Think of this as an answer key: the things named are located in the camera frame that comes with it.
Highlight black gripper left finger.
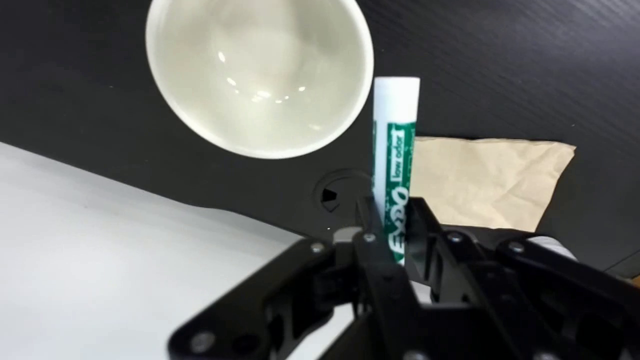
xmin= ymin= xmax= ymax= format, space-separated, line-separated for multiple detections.
xmin=166 ymin=189 xmax=433 ymax=360

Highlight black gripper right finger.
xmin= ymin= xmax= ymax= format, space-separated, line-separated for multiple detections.
xmin=404 ymin=196 xmax=640 ymax=360

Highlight green and white marker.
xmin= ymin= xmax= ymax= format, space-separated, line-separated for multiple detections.
xmin=371 ymin=76 xmax=424 ymax=268

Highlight white ceramic bowl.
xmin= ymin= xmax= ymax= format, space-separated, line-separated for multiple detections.
xmin=144 ymin=0 xmax=376 ymax=161

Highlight round black table grommet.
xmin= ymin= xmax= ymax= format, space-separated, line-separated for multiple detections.
xmin=312 ymin=167 xmax=376 ymax=226

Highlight tan paper napkin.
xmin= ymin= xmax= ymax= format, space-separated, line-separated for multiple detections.
xmin=410 ymin=136 xmax=579 ymax=236

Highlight white paper sheet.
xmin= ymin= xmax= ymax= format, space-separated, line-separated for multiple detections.
xmin=0 ymin=139 xmax=362 ymax=360

